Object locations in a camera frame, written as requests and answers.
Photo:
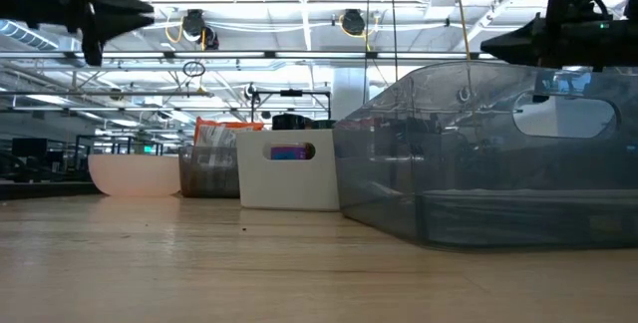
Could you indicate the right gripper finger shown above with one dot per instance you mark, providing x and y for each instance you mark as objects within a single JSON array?
[
  {"x": 523, "y": 41},
  {"x": 528, "y": 61}
]

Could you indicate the orange ramen packet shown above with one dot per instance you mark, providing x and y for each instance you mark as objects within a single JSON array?
[{"x": 219, "y": 136}]

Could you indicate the purple label spice jar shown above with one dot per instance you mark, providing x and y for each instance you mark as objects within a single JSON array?
[{"x": 291, "y": 121}]

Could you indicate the grey ceiling pipe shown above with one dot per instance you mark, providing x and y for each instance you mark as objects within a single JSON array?
[{"x": 99, "y": 93}]

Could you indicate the long ceiling light bar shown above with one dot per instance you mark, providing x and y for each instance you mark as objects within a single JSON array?
[{"x": 224, "y": 54}]

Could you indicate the grey rectangular tray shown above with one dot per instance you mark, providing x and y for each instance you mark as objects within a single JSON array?
[{"x": 473, "y": 203}]

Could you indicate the dark background workstations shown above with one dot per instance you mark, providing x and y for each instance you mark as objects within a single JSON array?
[{"x": 30, "y": 147}]

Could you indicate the pink plastic bowl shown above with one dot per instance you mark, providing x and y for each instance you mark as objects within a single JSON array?
[{"x": 134, "y": 176}]

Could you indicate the white rectangular tray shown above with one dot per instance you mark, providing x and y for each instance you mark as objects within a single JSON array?
[{"x": 289, "y": 186}]

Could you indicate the black background rig frame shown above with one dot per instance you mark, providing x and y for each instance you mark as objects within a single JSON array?
[{"x": 290, "y": 92}]

